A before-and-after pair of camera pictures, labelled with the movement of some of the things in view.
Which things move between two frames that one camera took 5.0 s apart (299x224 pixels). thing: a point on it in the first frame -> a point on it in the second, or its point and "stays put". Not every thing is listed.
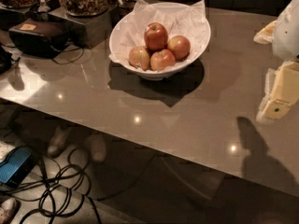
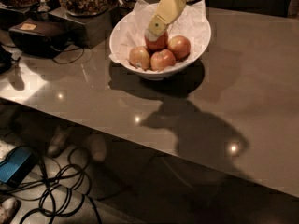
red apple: [179, 46] stays put
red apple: [138, 58] stays put
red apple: [156, 36] stays put
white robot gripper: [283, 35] -> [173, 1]
